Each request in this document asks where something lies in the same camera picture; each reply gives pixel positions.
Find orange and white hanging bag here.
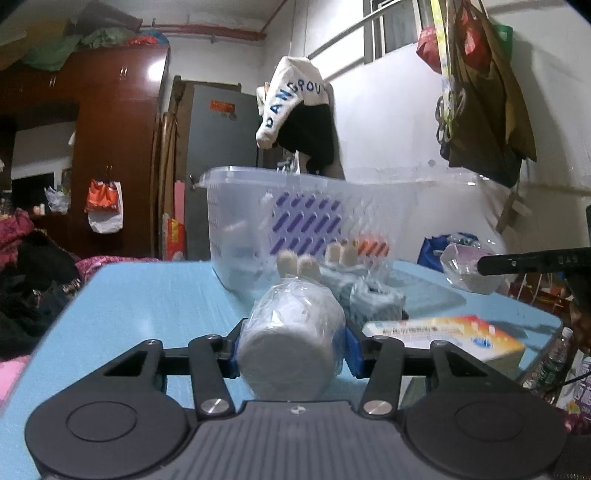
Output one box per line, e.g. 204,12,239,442
84,180,124,234

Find colourful medicine box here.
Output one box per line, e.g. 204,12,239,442
363,315,526,373

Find plastic water bottle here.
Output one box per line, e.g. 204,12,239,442
523,327,574,395

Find white and black hoodie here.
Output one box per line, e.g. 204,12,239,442
256,56,335,175

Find light blue folding table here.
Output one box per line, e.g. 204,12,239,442
1,261,562,479

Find brown hanging tote bag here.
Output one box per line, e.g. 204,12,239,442
436,1,537,188

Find blue shopping bag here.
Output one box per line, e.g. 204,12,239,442
417,232,480,273

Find grey pack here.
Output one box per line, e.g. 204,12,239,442
321,267,406,327

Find dark red wooden wardrobe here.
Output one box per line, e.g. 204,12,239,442
1,45,169,257

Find clear plastic bag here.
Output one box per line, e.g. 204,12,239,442
440,243,505,295

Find maroon quilted jacket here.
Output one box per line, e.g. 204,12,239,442
0,208,34,269

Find black clothing pile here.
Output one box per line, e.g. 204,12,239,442
1,230,81,361

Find grey door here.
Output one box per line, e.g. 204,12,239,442
184,85,259,261

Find clear plastic basket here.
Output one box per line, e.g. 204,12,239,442
199,167,416,292

